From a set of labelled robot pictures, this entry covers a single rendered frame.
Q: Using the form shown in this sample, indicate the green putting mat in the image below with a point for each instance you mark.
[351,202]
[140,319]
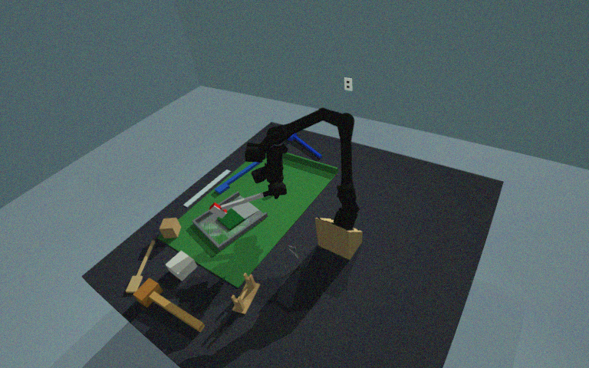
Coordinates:
[304,183]

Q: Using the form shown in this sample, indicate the wooden mallet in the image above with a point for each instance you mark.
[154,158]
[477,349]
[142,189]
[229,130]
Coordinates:
[150,292]

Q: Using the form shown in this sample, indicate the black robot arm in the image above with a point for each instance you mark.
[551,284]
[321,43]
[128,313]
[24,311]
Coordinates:
[255,152]

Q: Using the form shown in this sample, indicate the pale grey flat strip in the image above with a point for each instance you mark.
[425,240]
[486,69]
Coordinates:
[208,187]

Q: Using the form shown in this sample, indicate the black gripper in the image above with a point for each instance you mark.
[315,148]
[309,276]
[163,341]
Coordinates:
[276,187]

